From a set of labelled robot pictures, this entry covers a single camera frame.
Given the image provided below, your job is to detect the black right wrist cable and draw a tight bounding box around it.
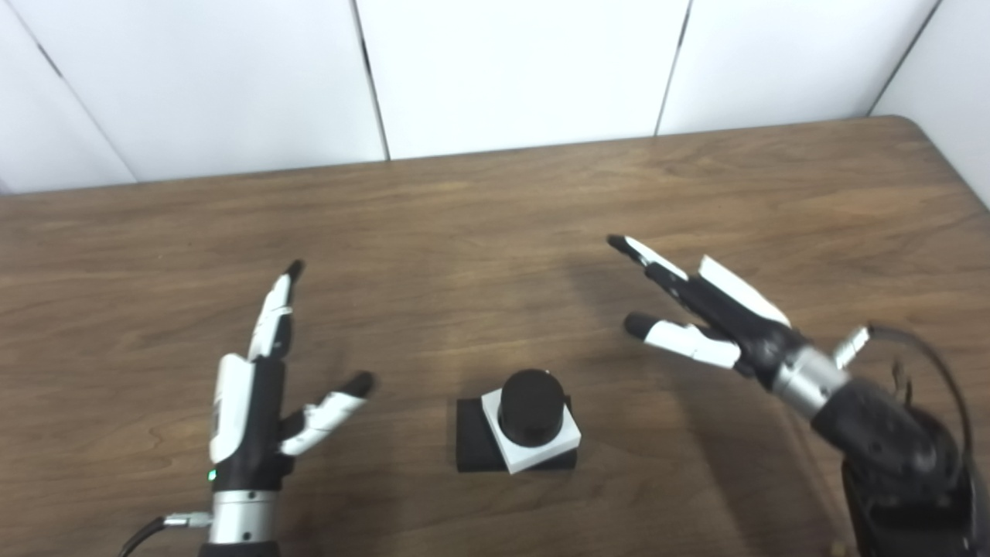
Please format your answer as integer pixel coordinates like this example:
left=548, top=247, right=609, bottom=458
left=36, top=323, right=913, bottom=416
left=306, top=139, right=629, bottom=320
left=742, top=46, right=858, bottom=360
left=834, top=323, right=975, bottom=496

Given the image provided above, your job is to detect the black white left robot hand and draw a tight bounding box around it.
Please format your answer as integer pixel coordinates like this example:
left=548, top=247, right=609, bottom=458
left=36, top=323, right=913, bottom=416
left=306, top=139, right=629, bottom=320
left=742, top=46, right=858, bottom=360
left=209, top=260, right=377, bottom=493

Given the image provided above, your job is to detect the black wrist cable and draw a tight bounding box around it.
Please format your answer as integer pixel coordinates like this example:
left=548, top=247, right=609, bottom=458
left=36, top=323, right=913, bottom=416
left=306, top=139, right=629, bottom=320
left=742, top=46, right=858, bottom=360
left=116, top=511, right=213, bottom=557
left=834, top=323, right=975, bottom=496

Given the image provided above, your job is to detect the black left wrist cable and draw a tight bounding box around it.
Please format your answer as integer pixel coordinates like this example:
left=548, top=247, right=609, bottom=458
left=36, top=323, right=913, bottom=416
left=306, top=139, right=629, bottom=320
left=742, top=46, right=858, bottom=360
left=116, top=511, right=213, bottom=557

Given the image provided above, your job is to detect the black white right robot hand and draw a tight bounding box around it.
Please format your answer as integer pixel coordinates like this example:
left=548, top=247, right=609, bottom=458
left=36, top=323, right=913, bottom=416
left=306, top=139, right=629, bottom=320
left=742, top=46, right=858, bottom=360
left=607, top=234, right=813, bottom=388

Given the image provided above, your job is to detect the white square piece with hole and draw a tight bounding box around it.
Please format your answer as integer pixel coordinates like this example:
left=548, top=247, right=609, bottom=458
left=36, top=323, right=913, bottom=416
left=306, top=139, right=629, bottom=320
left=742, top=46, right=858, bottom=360
left=481, top=387, right=582, bottom=474

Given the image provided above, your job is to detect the black peg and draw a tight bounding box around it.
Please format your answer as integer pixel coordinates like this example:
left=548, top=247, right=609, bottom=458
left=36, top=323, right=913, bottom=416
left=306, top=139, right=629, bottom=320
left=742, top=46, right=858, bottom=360
left=456, top=369, right=579, bottom=473

